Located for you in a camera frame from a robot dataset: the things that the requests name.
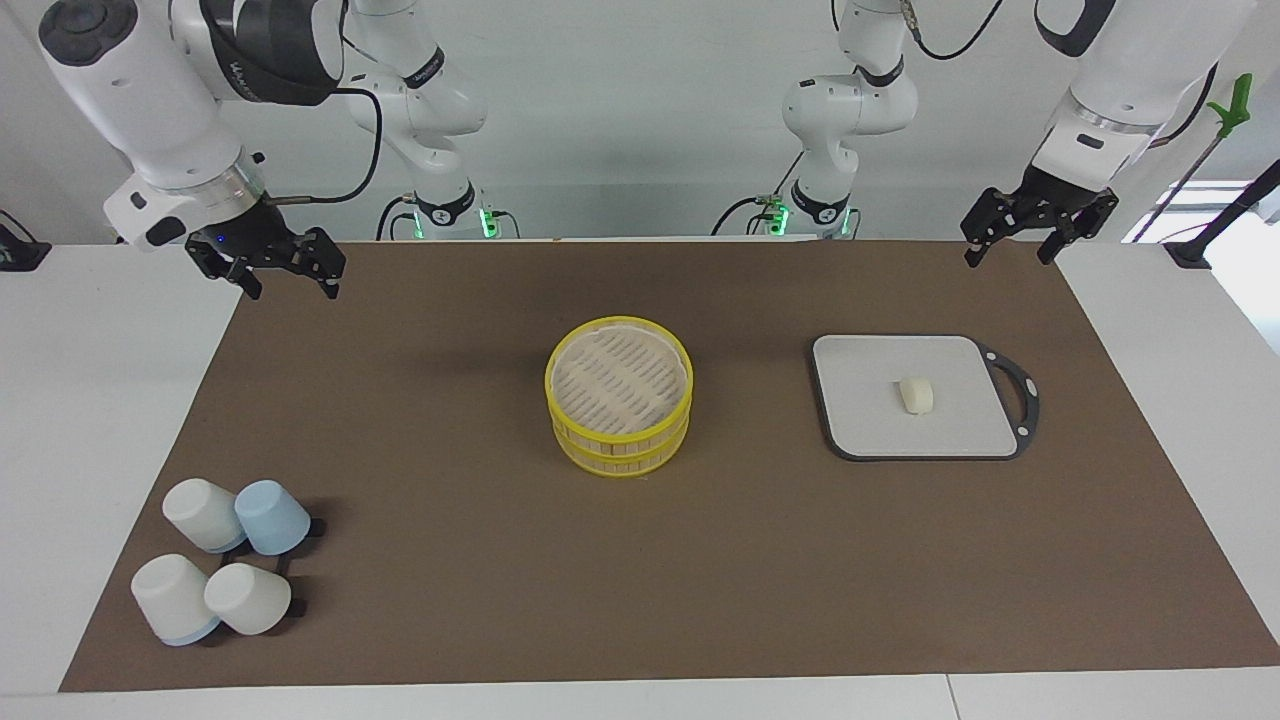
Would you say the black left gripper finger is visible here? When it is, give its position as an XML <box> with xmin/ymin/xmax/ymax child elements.
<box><xmin>1036</xmin><ymin>194</ymin><xmax>1120</xmax><ymax>267</ymax></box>
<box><xmin>961</xmin><ymin>190</ymin><xmax>1012</xmax><ymax>269</ymax></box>

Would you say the pale slatted steamer cover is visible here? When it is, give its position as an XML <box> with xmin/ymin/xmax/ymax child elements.
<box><xmin>552</xmin><ymin>322</ymin><xmax>689</xmax><ymax>434</ymax></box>

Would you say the yellow bamboo steamer basket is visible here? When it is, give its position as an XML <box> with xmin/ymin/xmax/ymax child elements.
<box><xmin>545</xmin><ymin>316</ymin><xmax>695</xmax><ymax>478</ymax></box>

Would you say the black stand with pole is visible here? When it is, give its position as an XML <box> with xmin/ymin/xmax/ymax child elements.
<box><xmin>1165</xmin><ymin>158</ymin><xmax>1280</xmax><ymax>271</ymax></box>

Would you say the green clamp on thin rod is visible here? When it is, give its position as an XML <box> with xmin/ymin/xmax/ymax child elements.
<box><xmin>1130</xmin><ymin>73</ymin><xmax>1254</xmax><ymax>243</ymax></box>

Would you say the grey cutting board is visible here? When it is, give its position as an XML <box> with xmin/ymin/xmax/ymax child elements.
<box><xmin>811</xmin><ymin>334</ymin><xmax>1041</xmax><ymax>463</ymax></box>

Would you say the black clamp at table edge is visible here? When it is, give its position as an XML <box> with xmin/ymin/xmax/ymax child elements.
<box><xmin>0</xmin><ymin>210</ymin><xmax>53</xmax><ymax>273</ymax></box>

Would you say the light blue cup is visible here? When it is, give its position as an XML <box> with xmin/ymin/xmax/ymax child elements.
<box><xmin>235</xmin><ymin>480</ymin><xmax>312</xmax><ymax>557</ymax></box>

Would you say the plain white cup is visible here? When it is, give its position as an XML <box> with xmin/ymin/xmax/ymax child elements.
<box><xmin>162</xmin><ymin>478</ymin><xmax>247</xmax><ymax>553</ymax></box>
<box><xmin>204</xmin><ymin>563</ymin><xmax>293</xmax><ymax>637</ymax></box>

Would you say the brown table mat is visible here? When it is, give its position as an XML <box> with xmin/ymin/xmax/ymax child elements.
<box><xmin>58</xmin><ymin>238</ymin><xmax>1280</xmax><ymax>693</ymax></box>

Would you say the white cup with blue rim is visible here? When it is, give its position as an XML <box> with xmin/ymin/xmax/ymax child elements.
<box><xmin>130</xmin><ymin>554</ymin><xmax>222</xmax><ymax>647</ymax></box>

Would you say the black base cable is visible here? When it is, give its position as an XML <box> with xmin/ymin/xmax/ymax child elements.
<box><xmin>375</xmin><ymin>193</ymin><xmax>419</xmax><ymax>242</ymax></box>
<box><xmin>711</xmin><ymin>150</ymin><xmax>807</xmax><ymax>238</ymax></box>

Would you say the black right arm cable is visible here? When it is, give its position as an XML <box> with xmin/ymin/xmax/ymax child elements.
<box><xmin>262</xmin><ymin>85</ymin><xmax>385</xmax><ymax>207</ymax></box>

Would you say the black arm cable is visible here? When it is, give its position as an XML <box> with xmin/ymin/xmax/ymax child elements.
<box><xmin>900</xmin><ymin>0</ymin><xmax>1003</xmax><ymax>61</ymax></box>
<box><xmin>262</xmin><ymin>85</ymin><xmax>385</xmax><ymax>207</ymax></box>

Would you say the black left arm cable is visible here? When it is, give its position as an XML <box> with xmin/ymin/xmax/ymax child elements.
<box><xmin>900</xmin><ymin>0</ymin><xmax>1003</xmax><ymax>61</ymax></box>

